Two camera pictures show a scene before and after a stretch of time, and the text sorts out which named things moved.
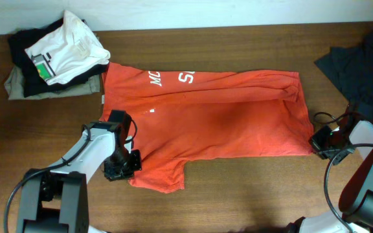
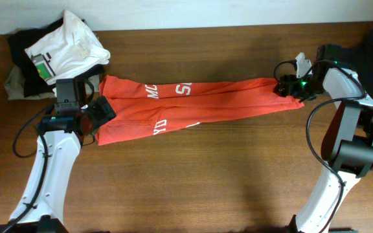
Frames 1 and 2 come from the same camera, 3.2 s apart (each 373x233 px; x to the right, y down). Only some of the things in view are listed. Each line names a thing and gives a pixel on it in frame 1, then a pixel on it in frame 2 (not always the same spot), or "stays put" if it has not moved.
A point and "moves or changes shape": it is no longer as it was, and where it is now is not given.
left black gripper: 112,173 → 103,112
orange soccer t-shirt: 177,114 moves or changes shape
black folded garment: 33,80 stays put
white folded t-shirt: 68,52 stays put
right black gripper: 314,142 → 286,87
